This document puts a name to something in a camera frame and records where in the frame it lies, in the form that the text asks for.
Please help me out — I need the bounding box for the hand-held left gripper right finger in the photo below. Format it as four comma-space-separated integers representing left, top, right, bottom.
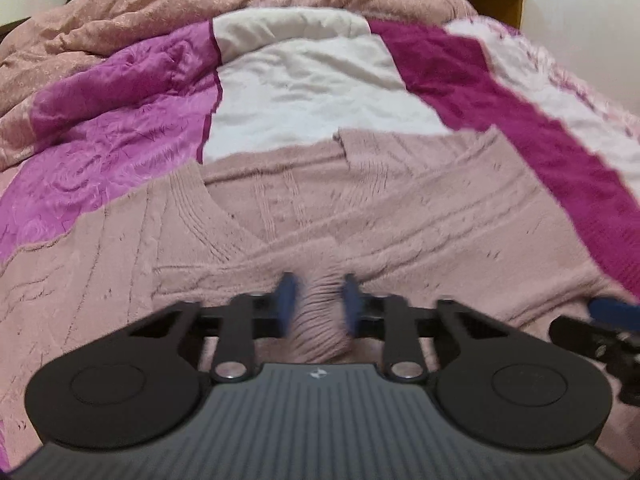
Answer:
342, 274, 520, 384

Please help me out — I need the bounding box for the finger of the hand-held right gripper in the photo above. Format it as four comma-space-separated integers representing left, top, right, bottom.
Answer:
548, 297, 640, 406

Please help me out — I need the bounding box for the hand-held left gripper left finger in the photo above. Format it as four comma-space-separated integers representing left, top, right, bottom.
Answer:
125, 272, 301, 384

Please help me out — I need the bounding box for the pink knitted sweater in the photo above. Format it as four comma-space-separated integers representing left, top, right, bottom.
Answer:
0, 127, 640, 466

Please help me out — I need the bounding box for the magenta and white patchwork quilt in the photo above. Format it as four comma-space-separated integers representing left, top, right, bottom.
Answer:
0, 7, 640, 467

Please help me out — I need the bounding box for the pink comforter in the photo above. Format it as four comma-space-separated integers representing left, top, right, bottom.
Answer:
0, 0, 481, 171

